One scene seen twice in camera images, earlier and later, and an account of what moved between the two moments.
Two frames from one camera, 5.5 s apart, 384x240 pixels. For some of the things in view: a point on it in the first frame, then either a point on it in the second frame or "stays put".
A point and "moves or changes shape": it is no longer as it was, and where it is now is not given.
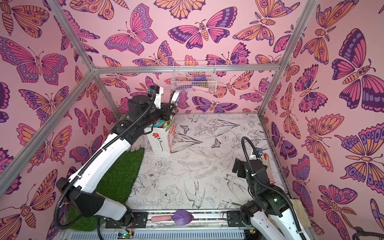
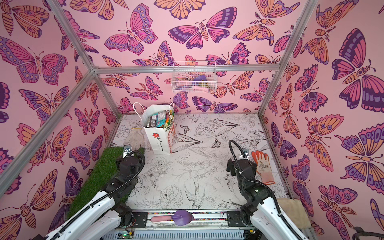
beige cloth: [303, 216] stays put
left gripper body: [160, 114] -> [138, 163]
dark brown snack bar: [174, 96] moves or changes shape
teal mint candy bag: [159, 123] stays put
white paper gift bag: [160, 138] stays put
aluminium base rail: [137, 225] stays put
